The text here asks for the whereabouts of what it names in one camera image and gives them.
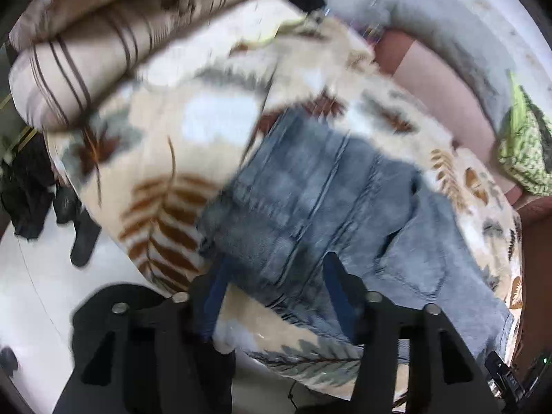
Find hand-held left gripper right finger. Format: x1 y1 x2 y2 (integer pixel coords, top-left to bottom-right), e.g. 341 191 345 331
323 252 505 414

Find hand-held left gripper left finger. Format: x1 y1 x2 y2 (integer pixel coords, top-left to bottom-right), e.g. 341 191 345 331
54 252 236 414

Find brown wooden bed frame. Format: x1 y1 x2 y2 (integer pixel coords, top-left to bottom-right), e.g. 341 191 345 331
515 198 552 380

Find grey pillow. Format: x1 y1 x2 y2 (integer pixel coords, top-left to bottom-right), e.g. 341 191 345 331
371 0 518 134

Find pink bed sheet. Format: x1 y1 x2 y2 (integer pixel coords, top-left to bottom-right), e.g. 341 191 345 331
375 30 531 208

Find green patterned cloth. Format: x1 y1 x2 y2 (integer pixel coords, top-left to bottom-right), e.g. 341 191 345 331
498 71 552 197

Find purple printed cloth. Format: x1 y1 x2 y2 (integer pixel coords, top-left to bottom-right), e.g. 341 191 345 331
354 21 385 43

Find blue denim pants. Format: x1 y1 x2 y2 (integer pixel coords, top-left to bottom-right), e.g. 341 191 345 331
196 108 516 365

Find black slipper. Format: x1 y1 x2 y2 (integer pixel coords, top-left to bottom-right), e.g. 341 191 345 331
70 211 102 268
54 185 82 225

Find folded beige patterned quilt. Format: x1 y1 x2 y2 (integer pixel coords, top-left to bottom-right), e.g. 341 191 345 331
9 0 298 132

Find pale yellow cloth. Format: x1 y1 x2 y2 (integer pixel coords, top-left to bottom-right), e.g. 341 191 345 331
235 13 309 50

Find black electronic device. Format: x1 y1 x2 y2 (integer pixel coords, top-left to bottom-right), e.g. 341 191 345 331
485 351 524 403

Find cream leaf print blanket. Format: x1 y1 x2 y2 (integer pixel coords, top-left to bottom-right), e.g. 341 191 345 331
45 13 524 397

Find black clothing pile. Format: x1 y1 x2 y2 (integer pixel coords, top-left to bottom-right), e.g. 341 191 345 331
0 138 57 240

